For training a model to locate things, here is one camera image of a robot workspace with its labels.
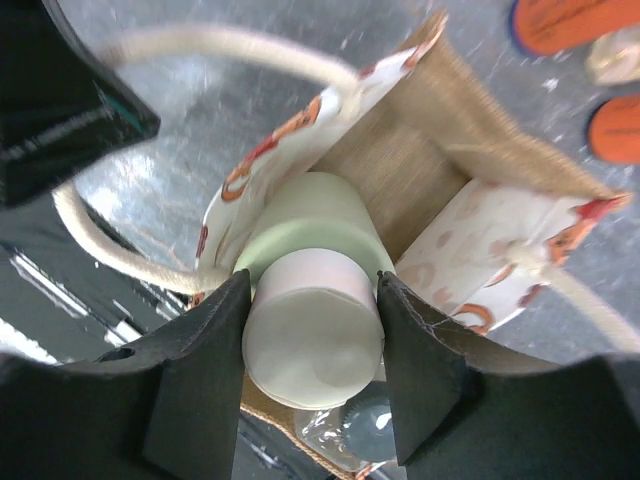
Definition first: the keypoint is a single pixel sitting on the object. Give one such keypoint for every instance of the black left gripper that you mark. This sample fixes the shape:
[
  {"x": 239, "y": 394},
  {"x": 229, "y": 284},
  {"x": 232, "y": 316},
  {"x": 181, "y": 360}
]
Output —
[{"x": 62, "y": 109}]

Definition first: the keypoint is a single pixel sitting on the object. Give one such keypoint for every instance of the white cap cream bottle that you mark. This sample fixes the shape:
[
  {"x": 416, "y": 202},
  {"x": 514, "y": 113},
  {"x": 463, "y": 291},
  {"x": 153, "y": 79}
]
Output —
[{"x": 313, "y": 338}]

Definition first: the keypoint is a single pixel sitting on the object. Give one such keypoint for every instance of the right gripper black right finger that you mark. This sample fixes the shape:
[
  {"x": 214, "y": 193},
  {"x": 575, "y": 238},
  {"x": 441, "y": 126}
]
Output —
[{"x": 465, "y": 407}]

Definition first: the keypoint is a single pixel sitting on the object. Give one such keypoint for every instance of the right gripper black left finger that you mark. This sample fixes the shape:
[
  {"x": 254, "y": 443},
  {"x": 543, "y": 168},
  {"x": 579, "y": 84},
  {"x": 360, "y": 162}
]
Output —
[{"x": 165, "y": 406}]

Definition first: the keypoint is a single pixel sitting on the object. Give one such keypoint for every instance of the square clear dark-cap bottle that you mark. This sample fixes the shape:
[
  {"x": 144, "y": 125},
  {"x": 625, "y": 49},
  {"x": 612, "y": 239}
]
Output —
[{"x": 354, "y": 436}]

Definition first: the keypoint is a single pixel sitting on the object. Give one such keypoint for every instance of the printed canvas tote bag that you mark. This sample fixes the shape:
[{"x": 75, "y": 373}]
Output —
[{"x": 476, "y": 216}]

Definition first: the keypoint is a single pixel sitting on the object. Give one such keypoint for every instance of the clear yellow liquid bottle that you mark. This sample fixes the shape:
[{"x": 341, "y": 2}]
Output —
[{"x": 614, "y": 58}]

